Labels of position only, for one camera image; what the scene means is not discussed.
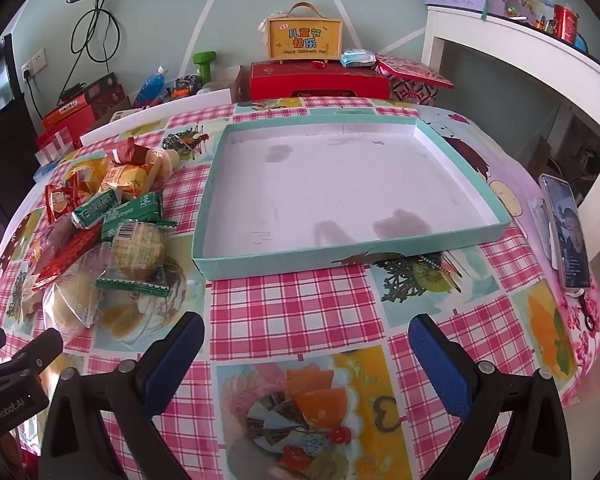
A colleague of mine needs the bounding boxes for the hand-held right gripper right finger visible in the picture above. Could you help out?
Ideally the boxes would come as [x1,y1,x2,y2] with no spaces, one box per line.
[408,313,573,480]

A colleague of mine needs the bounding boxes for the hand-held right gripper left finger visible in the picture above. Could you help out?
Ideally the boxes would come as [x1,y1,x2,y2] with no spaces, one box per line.
[39,311,206,480]

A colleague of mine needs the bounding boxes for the long red snack packet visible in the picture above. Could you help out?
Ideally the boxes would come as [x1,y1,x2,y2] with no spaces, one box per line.
[30,225,106,288]

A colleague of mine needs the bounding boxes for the clear green-sealed cake packet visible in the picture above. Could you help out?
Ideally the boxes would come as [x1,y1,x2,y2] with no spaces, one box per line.
[96,220,171,297]

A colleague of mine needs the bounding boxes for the pink purple cake packet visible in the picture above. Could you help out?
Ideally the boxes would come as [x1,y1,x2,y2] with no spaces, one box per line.
[40,220,78,251]

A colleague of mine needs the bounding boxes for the green white wafer packet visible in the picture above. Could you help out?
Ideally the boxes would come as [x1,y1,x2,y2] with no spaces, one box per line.
[101,192,178,241]
[71,191,123,231]

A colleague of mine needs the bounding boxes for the red cartoon snack packet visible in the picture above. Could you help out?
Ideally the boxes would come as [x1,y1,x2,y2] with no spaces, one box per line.
[44,182,83,226]

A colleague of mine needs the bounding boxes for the beige cracker packet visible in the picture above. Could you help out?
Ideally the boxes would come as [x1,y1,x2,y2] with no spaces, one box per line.
[100,162,153,198]

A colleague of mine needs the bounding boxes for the orange clear cake packet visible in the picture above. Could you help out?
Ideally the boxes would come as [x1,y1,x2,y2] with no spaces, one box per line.
[62,156,108,196]

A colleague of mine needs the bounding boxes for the dark red candy packet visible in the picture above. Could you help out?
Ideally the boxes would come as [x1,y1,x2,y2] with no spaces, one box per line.
[111,137,153,166]

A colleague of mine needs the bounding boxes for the white tray with snacks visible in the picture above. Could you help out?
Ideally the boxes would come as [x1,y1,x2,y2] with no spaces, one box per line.
[191,111,513,281]

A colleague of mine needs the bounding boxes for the pink checked printed tablecloth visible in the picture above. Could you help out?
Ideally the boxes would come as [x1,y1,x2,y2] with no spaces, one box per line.
[0,95,600,480]

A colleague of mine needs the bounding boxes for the white sachet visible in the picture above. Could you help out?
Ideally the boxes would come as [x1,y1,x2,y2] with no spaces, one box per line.
[527,197,553,261]

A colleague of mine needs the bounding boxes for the smartphone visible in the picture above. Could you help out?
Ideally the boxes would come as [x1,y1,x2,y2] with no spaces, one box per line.
[539,173,592,291]

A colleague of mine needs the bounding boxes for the black cabinet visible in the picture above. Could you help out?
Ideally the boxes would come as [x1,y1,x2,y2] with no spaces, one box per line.
[0,95,46,233]

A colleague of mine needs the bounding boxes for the clear plastic box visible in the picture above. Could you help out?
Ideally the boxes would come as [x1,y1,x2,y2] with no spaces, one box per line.
[34,127,77,166]

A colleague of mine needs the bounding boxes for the flat orange box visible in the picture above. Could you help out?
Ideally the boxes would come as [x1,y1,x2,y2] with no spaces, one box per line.
[42,101,88,131]

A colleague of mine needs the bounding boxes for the blue plastic bottle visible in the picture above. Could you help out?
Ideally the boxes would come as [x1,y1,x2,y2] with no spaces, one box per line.
[132,66,168,108]

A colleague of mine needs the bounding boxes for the dark toy packet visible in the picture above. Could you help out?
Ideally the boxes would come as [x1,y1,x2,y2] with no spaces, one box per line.
[170,76,203,98]

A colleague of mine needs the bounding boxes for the red white patterned box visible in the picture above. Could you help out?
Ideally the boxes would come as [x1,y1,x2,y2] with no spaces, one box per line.
[389,77,438,107]

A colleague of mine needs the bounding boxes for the dark red box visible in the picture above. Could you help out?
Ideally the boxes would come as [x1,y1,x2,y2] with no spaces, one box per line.
[82,72,126,116]

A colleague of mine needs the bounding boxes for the green dumbbell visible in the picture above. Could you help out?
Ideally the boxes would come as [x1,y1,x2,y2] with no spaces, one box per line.
[192,51,220,86]

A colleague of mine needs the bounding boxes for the red patterned box lid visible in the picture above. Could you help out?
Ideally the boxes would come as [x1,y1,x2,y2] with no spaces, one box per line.
[375,53,453,90]

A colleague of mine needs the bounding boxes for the large red gift box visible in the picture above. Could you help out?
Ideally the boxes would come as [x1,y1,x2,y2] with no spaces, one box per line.
[235,60,392,103]

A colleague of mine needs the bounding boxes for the blue wet wipes pack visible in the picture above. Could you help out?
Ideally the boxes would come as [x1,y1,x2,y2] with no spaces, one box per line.
[340,48,377,68]

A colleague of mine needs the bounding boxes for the white shelf unit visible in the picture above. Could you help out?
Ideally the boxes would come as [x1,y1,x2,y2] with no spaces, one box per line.
[422,5,600,261]

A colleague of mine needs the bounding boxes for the lilac desk organizer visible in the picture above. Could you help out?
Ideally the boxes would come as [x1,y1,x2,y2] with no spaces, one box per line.
[482,0,556,23]

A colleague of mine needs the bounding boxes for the red tin can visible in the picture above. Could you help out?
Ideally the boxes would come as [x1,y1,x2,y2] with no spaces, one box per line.
[551,4,581,41]

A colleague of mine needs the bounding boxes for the black lanyard clip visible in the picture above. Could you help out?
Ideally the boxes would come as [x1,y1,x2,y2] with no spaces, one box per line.
[565,287,598,333]

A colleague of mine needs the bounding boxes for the white wall socket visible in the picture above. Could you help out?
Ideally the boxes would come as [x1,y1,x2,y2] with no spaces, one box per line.
[20,49,48,78]

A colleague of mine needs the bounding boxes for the yellow gift box with handle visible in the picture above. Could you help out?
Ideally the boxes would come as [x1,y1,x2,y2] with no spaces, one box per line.
[257,1,343,63]

